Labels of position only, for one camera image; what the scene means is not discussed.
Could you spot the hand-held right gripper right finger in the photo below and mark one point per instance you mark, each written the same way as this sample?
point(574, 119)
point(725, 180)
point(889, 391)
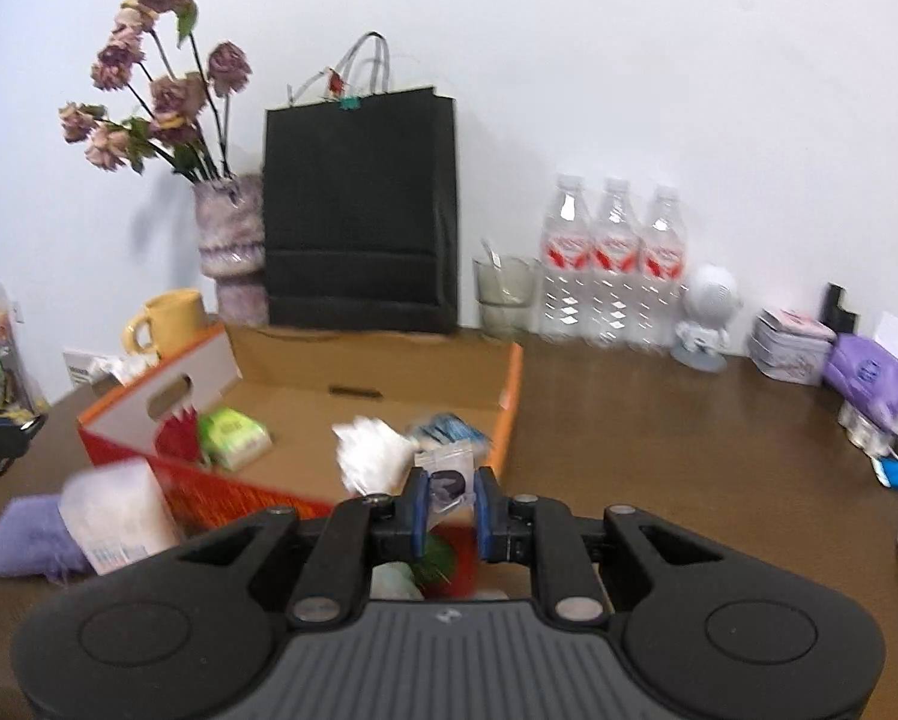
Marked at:
point(485, 516)

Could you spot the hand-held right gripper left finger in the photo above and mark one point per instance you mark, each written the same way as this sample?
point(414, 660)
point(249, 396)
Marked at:
point(417, 514)

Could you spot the small clear zip bag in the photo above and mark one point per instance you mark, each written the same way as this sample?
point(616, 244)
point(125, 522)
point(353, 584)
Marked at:
point(445, 484)

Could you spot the purple soft pouch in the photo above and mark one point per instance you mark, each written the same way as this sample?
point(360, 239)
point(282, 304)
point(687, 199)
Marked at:
point(25, 544)

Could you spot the white tissue pack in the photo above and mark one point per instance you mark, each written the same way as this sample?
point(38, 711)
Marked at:
point(119, 510)

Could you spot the orange cardboard box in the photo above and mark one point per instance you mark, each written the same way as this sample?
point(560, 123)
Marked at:
point(291, 397)

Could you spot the red green packet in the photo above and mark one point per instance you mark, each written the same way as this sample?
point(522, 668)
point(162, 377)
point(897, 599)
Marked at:
point(441, 562)

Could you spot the crumpled white plastic bag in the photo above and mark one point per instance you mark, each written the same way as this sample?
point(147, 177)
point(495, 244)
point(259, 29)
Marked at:
point(370, 454)

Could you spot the blue white packet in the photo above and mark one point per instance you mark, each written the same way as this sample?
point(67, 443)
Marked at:
point(453, 431)

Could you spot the small white box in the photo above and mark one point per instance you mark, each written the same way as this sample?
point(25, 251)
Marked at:
point(80, 369)

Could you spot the crumpled white tissue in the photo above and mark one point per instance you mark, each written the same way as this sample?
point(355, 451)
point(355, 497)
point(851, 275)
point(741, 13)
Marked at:
point(128, 369)

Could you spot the red item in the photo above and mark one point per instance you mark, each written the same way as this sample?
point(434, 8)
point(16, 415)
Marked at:
point(179, 439)

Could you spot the clear drinking glass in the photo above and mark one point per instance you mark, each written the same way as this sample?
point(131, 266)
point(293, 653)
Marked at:
point(505, 315)

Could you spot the yellow mug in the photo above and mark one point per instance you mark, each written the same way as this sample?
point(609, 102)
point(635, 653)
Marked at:
point(175, 319)

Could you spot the clear plastic spoon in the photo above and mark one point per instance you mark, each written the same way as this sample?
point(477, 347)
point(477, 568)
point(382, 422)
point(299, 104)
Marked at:
point(494, 259)

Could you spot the clear water bottle red label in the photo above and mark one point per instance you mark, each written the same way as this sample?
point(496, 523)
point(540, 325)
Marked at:
point(616, 262)
point(663, 270)
point(567, 262)

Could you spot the purple white ceramic vase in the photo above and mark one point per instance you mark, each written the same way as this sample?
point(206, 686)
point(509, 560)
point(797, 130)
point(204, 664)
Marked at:
point(228, 232)

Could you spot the black paper bag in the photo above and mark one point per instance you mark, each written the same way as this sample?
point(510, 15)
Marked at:
point(359, 210)

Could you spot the white astronaut figurine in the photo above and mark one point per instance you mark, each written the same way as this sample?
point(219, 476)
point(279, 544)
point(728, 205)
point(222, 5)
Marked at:
point(708, 296)

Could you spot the printed tin box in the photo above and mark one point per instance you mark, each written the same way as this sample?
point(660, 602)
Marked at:
point(787, 356)

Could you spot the dried pink flowers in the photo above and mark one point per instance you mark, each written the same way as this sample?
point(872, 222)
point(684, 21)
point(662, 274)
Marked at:
point(171, 94)

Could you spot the small clear jar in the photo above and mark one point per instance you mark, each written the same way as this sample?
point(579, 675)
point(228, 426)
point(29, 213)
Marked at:
point(863, 429)

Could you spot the purple tissue pack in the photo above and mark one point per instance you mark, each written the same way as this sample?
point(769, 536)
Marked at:
point(869, 375)

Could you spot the black angular object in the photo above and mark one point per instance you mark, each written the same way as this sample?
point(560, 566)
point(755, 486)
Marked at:
point(839, 307)

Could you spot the teal binder clip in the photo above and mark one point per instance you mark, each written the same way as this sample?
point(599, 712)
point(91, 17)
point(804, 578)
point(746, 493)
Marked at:
point(351, 102)

